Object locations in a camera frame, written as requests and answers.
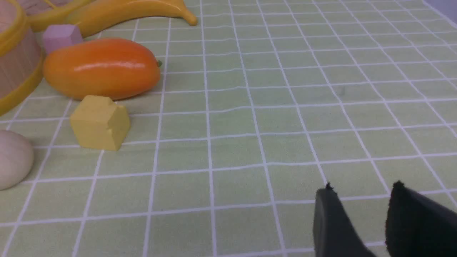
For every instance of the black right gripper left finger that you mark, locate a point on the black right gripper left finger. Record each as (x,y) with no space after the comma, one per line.
(333,232)

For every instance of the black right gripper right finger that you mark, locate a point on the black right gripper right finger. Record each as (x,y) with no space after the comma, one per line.
(417,226)

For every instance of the white bun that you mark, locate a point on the white bun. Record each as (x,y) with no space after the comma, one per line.
(16,158)

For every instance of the bamboo steamer tray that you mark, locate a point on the bamboo steamer tray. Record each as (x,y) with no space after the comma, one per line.
(21,56)

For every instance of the bamboo steamer lid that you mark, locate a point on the bamboo steamer lid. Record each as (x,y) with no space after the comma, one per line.
(42,13)

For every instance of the green checkered tablecloth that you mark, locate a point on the green checkered tablecloth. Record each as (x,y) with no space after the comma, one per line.
(259,105)

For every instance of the yellow foam block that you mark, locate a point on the yellow foam block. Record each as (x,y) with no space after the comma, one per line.
(100,123)

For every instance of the orange toy mango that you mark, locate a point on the orange toy mango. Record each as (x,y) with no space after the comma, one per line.
(111,67)

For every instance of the yellow toy banana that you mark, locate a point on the yellow toy banana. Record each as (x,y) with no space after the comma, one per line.
(102,14)

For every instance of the pink foam cube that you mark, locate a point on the pink foam cube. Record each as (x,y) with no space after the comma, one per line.
(59,36)

